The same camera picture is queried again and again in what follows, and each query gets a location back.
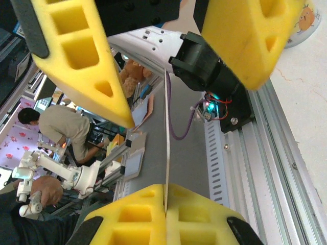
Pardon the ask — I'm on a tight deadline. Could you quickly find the white slotted cable duct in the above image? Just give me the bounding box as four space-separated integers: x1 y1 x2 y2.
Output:
203 118 232 208

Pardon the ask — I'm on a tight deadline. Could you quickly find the purple floral mat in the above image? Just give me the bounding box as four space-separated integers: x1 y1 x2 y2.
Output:
0 98 56 170

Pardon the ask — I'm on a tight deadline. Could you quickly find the open tan card holder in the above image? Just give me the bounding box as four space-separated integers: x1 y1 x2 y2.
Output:
122 131 148 180

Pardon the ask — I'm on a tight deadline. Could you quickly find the printed tin can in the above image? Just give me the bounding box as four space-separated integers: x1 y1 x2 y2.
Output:
283 0 323 50

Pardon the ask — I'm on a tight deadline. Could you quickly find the person's hand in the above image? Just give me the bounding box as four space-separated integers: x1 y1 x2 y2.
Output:
31 175 64 208

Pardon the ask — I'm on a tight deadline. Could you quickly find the black controller board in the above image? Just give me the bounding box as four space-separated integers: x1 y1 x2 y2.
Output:
201 94 223 120

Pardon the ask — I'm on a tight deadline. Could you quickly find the brown teddy bear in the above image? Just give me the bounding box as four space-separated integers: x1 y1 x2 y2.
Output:
119 59 153 98

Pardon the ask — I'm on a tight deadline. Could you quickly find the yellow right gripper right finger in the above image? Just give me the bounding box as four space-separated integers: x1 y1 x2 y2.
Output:
166 183 264 245

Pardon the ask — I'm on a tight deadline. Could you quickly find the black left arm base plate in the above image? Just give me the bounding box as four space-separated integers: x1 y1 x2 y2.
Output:
219 96 256 134

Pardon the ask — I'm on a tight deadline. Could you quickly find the pink folder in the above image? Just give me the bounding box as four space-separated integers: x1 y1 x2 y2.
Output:
131 94 156 128

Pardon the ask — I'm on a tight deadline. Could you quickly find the person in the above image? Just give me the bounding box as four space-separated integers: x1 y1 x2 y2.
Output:
0 185 86 245
17 104 102 165

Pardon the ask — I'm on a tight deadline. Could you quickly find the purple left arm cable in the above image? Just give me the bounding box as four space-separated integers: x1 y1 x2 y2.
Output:
165 71 209 141

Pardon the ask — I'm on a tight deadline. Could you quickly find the aluminium mounting rail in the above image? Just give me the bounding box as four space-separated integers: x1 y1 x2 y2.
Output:
222 81 327 245

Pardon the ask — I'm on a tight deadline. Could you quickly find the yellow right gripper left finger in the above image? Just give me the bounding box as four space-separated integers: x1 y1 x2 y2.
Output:
66 183 167 245

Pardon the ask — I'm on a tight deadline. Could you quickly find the thin pale plastic card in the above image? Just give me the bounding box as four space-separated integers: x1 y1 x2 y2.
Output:
162 66 171 213

